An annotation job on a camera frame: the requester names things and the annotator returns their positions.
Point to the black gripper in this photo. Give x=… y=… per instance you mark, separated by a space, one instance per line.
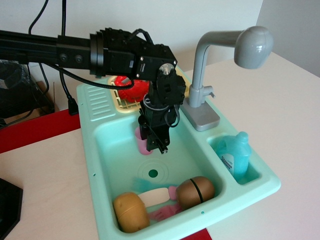
x=155 y=123

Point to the pink plastic cup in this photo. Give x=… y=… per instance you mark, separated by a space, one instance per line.
x=141 y=144

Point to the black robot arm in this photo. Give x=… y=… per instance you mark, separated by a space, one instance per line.
x=113 y=52

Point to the yellow drying rack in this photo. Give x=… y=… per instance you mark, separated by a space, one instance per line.
x=125 y=107

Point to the mint green toy sink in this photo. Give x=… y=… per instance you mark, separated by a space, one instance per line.
x=114 y=161

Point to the teal toy fork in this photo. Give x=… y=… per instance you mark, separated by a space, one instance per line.
x=142 y=185

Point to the cream toy knife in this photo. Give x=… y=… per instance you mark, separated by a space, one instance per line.
x=155 y=196

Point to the red toy crab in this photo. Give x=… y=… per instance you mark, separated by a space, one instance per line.
x=134 y=94

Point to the dark brown toy potato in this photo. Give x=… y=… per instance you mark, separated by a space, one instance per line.
x=194 y=191

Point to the pink toy fork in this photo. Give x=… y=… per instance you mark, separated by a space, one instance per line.
x=167 y=211

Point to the light brown toy potato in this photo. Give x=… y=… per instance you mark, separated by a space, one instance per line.
x=130 y=212

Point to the blue toy detergent bottle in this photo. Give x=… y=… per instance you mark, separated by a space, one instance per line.
x=234 y=152

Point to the grey toy faucet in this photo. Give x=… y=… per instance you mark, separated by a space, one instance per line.
x=251 y=48

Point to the black bag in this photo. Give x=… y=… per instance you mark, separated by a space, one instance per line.
x=19 y=93

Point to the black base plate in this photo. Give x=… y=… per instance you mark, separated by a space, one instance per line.
x=11 y=198

